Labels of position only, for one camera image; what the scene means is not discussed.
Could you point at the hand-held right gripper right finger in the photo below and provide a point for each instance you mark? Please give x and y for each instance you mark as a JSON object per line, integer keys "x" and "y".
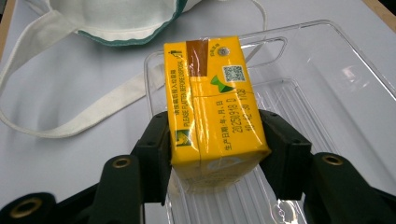
{"x": 286, "y": 155}

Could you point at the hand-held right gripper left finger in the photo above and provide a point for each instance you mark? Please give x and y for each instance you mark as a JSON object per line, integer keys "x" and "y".
{"x": 154, "y": 155}

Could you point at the clear plastic tray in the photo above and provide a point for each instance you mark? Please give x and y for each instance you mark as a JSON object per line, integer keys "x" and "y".
{"x": 327, "y": 93}

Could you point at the yellow drink carton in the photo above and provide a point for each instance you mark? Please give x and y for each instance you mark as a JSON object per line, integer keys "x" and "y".
{"x": 214, "y": 109}

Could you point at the white green orange tote bag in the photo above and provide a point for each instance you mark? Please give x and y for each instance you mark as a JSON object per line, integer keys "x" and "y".
{"x": 124, "y": 15}

